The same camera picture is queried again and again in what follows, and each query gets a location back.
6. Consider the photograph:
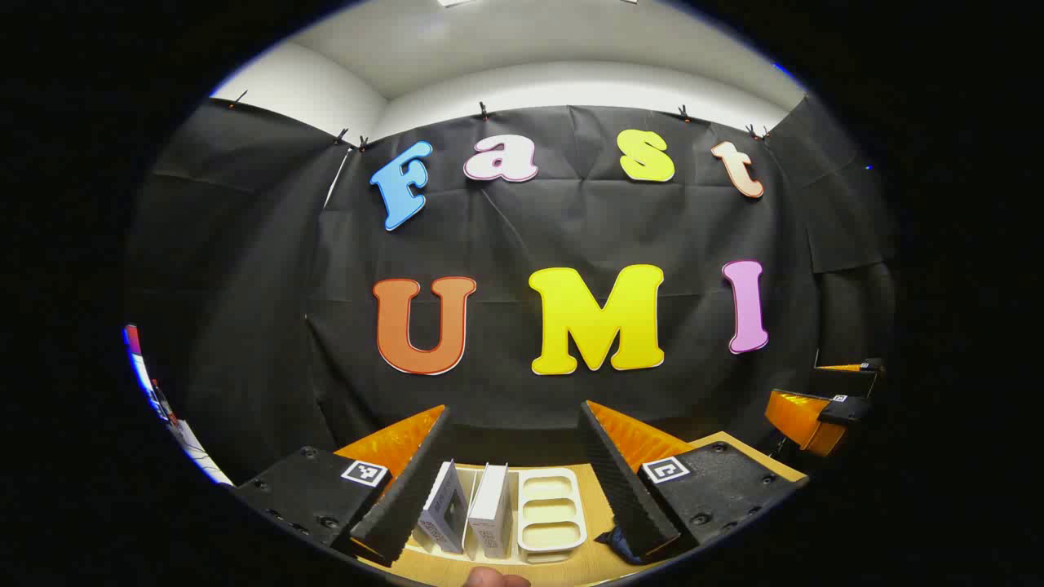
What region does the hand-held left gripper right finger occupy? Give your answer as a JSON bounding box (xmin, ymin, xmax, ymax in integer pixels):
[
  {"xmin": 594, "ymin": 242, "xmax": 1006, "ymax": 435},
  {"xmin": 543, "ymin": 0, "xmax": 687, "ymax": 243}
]
[{"xmin": 579, "ymin": 399, "xmax": 810, "ymax": 566}]

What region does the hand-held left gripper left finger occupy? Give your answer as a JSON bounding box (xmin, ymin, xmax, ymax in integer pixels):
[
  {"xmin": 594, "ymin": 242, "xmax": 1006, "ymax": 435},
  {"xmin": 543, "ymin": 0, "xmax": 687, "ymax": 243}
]
[{"xmin": 232, "ymin": 405, "xmax": 452, "ymax": 569}]

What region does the white book with black panel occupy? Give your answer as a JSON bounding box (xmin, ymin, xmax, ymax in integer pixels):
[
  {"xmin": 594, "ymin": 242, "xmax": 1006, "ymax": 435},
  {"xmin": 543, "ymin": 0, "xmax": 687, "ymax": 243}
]
[{"xmin": 414, "ymin": 461, "xmax": 471, "ymax": 555}]

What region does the white bookshelf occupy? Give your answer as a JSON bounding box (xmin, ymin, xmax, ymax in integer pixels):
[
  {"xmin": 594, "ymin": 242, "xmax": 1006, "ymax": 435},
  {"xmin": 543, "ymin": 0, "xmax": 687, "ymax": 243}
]
[{"xmin": 404, "ymin": 461, "xmax": 588, "ymax": 565}]

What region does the white paperback book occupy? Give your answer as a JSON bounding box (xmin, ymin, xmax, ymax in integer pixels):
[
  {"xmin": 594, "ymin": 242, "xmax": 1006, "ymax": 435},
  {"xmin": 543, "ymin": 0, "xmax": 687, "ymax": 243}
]
[{"xmin": 467, "ymin": 463, "xmax": 515, "ymax": 560}]

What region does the computer screen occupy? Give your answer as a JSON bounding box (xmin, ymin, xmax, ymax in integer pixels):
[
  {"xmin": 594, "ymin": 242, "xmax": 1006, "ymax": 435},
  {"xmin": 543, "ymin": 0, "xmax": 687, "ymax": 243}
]
[{"xmin": 122, "ymin": 324, "xmax": 176, "ymax": 425}]

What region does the row of black cloth clips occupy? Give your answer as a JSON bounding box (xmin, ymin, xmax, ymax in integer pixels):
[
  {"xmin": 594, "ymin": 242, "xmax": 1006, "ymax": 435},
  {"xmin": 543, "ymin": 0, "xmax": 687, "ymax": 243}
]
[{"xmin": 228, "ymin": 90, "xmax": 772, "ymax": 152}]

